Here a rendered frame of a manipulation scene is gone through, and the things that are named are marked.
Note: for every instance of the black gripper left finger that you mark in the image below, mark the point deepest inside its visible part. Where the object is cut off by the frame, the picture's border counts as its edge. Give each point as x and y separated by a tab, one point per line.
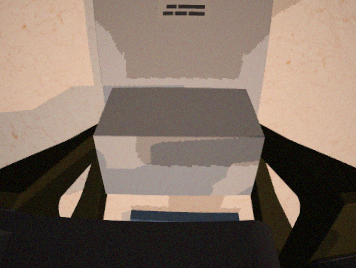
36	183

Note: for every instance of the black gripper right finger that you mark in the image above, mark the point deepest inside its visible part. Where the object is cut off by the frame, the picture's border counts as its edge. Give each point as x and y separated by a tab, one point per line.
326	189

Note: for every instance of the grey metal block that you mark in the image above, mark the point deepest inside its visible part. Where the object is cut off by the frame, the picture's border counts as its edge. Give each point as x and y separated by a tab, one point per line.
174	141

